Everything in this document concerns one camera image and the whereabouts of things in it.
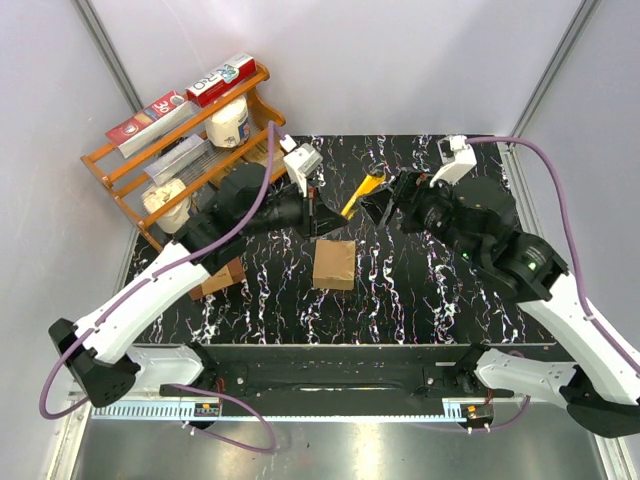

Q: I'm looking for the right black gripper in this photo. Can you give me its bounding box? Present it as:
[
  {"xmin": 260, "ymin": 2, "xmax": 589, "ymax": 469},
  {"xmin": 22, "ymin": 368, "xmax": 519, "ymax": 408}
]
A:
[{"xmin": 357, "ymin": 166, "xmax": 484, "ymax": 263}]

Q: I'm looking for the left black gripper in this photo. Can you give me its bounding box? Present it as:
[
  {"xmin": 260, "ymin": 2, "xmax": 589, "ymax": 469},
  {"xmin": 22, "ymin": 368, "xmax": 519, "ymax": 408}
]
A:
[{"xmin": 243, "ymin": 175, "xmax": 350, "ymax": 243}]

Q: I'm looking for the yellow utility knife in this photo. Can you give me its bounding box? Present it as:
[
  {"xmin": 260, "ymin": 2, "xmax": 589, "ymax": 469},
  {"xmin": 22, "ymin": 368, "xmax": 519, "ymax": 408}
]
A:
[{"xmin": 341, "ymin": 171, "xmax": 386, "ymax": 220}]

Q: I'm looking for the brown cardboard express box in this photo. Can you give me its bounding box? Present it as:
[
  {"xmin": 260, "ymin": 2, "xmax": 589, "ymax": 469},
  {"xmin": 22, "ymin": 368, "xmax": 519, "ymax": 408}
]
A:
[{"xmin": 313, "ymin": 239, "xmax": 356, "ymax": 291}]

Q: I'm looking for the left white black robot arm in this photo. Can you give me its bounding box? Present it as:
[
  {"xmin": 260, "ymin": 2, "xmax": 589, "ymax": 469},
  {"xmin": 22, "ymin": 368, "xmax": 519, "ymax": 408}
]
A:
[{"xmin": 49, "ymin": 163, "xmax": 348, "ymax": 407}]

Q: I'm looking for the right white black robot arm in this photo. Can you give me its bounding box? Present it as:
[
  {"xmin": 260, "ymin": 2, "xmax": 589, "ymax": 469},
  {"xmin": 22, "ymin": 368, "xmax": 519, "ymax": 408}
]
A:
[{"xmin": 359, "ymin": 170, "xmax": 639, "ymax": 438}]

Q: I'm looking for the kraft paper box right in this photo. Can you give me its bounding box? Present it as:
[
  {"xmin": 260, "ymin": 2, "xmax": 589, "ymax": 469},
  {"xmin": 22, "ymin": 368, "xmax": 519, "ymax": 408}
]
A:
[{"xmin": 242, "ymin": 139, "xmax": 285, "ymax": 172}]

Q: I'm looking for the kraft paper box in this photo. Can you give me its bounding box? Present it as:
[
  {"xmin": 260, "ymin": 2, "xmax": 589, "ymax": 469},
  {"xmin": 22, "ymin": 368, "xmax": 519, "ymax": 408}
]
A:
[
  {"xmin": 209, "ymin": 157, "xmax": 246, "ymax": 188},
  {"xmin": 242, "ymin": 139, "xmax": 285, "ymax": 172}
]

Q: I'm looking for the brown printed carton box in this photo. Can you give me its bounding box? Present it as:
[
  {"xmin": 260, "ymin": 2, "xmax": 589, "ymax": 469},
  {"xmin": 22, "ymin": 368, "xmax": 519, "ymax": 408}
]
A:
[{"xmin": 189, "ymin": 257, "xmax": 246, "ymax": 300}]

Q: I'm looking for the kraft paper box left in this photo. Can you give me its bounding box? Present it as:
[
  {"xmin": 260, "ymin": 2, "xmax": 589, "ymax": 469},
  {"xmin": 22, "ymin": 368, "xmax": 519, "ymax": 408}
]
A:
[{"xmin": 209, "ymin": 157, "xmax": 246, "ymax": 188}]

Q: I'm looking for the red white toothpaste box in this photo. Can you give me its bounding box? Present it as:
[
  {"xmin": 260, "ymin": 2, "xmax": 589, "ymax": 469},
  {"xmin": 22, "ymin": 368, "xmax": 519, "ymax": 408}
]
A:
[{"xmin": 186, "ymin": 52, "xmax": 256, "ymax": 108}]

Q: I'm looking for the red silver toothpaste box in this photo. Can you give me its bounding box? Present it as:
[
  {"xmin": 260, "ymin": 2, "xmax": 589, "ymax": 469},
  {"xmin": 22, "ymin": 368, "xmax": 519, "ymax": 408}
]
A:
[{"xmin": 105, "ymin": 90, "xmax": 196, "ymax": 158}]

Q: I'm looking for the black marble pattern mat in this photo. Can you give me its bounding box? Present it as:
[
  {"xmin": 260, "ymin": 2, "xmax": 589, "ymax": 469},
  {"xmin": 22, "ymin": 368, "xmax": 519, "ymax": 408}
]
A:
[{"xmin": 136, "ymin": 134, "xmax": 555, "ymax": 345}]

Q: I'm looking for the orange wooden shelf rack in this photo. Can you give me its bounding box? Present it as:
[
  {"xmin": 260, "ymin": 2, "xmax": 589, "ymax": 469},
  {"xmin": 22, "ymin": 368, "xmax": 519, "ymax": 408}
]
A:
[{"xmin": 81, "ymin": 63, "xmax": 286, "ymax": 251}]

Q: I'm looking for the upper white tissue roll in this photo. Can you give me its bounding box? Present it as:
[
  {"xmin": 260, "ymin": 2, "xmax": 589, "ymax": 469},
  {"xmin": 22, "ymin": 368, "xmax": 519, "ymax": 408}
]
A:
[{"xmin": 205, "ymin": 96, "xmax": 250, "ymax": 149}]

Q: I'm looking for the white tissue roll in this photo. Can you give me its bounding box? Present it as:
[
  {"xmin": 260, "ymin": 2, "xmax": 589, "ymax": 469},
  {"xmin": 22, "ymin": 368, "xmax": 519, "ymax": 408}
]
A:
[
  {"xmin": 205, "ymin": 96, "xmax": 250, "ymax": 149},
  {"xmin": 140, "ymin": 178, "xmax": 194, "ymax": 235}
]

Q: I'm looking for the silver foil packet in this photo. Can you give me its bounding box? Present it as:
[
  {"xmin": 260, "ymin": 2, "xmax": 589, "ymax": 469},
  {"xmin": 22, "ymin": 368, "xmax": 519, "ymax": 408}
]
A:
[{"xmin": 143, "ymin": 134, "xmax": 206, "ymax": 186}]

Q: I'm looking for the lower white tissue roll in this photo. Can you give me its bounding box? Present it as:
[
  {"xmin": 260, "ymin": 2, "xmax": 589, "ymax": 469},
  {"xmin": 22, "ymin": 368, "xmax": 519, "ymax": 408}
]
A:
[{"xmin": 140, "ymin": 178, "xmax": 194, "ymax": 235}]

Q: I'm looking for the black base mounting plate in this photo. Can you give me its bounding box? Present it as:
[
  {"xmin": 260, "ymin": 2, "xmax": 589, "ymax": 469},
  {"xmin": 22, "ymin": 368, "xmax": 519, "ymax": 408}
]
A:
[{"xmin": 159, "ymin": 343, "xmax": 514, "ymax": 416}]

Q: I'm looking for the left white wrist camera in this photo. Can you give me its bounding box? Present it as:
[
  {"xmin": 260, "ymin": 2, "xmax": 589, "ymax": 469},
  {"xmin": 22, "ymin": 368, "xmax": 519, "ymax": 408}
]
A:
[{"xmin": 280, "ymin": 135, "xmax": 323, "ymax": 198}]

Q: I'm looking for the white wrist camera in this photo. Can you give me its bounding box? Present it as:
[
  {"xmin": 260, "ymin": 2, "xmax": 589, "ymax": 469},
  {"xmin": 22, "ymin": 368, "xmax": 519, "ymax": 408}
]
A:
[
  {"xmin": 430, "ymin": 135, "xmax": 477, "ymax": 187},
  {"xmin": 280, "ymin": 135, "xmax": 323, "ymax": 198}
]

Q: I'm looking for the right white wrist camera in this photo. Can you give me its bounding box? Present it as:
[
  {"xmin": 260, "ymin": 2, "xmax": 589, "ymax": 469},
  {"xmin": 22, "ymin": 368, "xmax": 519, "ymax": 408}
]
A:
[{"xmin": 430, "ymin": 135, "xmax": 477, "ymax": 187}]

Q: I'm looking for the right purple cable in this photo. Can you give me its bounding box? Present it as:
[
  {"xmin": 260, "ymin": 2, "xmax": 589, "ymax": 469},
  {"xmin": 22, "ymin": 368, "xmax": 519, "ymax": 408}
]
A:
[{"xmin": 414, "ymin": 135, "xmax": 640, "ymax": 432}]

